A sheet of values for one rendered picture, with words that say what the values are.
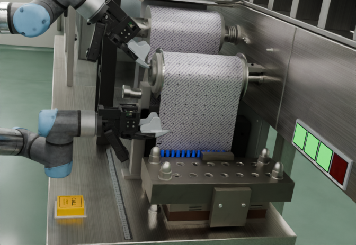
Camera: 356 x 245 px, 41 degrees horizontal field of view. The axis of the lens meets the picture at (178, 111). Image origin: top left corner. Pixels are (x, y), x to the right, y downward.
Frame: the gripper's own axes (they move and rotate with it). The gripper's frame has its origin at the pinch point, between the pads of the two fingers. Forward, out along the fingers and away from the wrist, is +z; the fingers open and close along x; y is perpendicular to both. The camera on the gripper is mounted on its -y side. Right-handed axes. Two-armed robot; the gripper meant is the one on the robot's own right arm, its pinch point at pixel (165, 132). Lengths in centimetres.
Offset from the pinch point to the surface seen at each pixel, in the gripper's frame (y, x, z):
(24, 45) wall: -103, 556, -73
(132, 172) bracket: -17.0, 7.8, -7.0
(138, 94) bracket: 8.5, 7.9, -7.6
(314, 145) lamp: 10.1, -31.2, 28.9
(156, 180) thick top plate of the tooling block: -6.0, -17.9, -5.6
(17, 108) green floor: -109, 315, -64
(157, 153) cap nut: -2.9, -8.3, -3.8
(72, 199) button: -16.6, -8.7, -25.9
